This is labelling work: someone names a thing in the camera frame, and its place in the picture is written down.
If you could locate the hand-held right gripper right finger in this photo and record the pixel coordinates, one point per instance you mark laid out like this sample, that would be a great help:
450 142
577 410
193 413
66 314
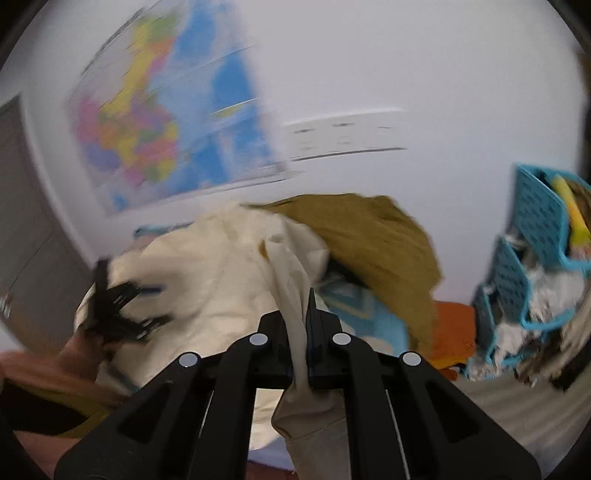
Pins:
319 353

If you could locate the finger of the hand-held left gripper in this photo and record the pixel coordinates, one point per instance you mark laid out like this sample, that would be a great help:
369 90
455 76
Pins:
138 291
147 325

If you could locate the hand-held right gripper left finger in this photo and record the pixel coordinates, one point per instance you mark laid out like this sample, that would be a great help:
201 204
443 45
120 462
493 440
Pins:
276 353

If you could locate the cream large garment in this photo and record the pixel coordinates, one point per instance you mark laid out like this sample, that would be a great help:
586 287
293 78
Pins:
207 286

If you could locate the person's left forearm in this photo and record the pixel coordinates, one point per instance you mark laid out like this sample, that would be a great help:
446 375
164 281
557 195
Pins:
51 369

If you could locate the teal striped bed sheet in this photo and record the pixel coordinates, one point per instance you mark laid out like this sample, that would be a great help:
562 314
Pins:
364 309

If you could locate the grey door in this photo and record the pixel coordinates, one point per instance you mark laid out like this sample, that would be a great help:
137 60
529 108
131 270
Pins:
32 230

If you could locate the olive green garment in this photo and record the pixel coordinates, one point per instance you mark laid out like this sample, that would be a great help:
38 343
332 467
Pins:
369 240

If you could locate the orange cloth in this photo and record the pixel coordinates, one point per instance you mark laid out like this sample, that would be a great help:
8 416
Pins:
455 332

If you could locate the blue perforated plastic basket rack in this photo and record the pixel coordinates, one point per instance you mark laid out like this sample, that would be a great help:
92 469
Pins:
531 217

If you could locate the yellow item in basket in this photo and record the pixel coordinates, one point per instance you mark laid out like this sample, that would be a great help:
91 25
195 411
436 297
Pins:
572 212

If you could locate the colourful wall map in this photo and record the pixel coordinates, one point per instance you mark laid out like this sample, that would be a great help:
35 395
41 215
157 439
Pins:
175 106

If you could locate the white wall socket panel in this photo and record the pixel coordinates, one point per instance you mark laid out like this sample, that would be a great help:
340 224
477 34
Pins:
344 134

